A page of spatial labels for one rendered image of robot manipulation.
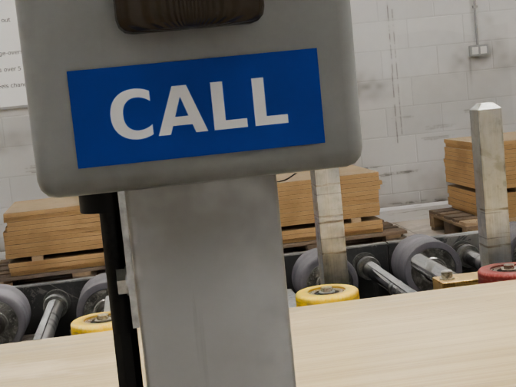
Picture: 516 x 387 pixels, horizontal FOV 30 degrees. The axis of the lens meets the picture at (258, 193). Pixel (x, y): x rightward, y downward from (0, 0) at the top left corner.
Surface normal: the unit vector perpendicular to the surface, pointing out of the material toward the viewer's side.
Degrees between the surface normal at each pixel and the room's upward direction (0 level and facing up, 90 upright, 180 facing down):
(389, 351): 0
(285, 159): 105
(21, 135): 90
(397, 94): 90
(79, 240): 90
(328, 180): 90
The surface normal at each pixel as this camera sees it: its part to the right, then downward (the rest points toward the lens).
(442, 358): -0.10, -0.99
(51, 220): 0.15, 0.10
